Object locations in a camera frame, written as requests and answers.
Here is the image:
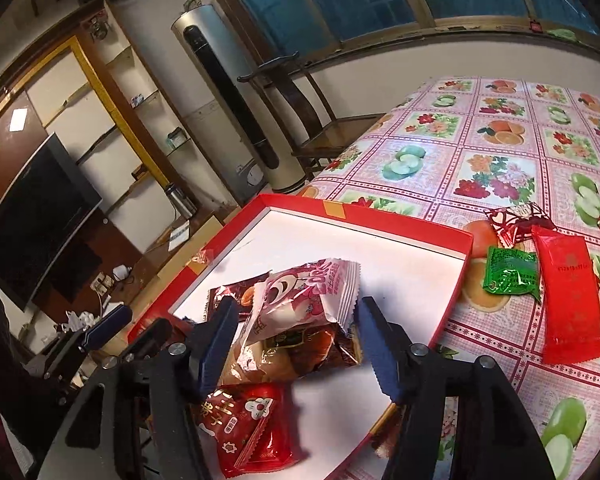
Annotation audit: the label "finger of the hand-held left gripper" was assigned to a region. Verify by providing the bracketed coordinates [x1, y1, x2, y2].
[127, 317, 173, 357]
[80, 305, 133, 353]

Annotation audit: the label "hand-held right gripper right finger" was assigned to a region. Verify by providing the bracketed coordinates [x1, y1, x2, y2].
[355, 296, 556, 480]

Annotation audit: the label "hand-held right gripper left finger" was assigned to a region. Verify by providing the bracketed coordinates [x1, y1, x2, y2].
[37, 296, 241, 480]

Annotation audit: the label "dark brown cookie packet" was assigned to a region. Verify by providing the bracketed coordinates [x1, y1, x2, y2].
[207, 270, 273, 321]

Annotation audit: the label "beige bread packet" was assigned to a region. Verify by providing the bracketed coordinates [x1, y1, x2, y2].
[219, 322, 363, 391]

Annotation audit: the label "red flower-print snack packet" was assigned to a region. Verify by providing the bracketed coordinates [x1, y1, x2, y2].
[197, 382, 301, 478]

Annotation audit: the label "pink white snack packet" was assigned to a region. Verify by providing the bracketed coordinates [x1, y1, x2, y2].
[240, 258, 362, 346]

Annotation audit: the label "red cardboard box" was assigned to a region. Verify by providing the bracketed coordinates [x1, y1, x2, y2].
[127, 192, 475, 480]

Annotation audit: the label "long red snack packet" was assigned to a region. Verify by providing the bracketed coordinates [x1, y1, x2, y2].
[530, 225, 600, 366]

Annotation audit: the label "white paper sheets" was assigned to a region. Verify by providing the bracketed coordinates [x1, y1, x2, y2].
[167, 220, 191, 252]

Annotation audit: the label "black flat television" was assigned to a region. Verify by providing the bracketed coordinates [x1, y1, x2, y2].
[0, 132, 104, 311]

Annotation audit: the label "steel electric kettle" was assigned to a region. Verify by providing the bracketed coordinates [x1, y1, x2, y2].
[164, 182, 198, 221]

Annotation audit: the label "green snack packet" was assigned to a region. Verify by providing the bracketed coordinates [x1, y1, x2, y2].
[481, 246, 541, 303]

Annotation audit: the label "red heart-patterned candy packet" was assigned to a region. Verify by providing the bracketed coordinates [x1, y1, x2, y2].
[484, 201, 556, 248]

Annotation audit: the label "dark wooden chair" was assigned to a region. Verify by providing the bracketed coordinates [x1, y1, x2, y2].
[236, 51, 388, 178]

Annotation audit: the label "standing air conditioner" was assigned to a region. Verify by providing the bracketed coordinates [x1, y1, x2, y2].
[170, 4, 308, 205]

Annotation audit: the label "wooden wall cabinet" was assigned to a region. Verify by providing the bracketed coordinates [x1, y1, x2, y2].
[0, 0, 241, 361]

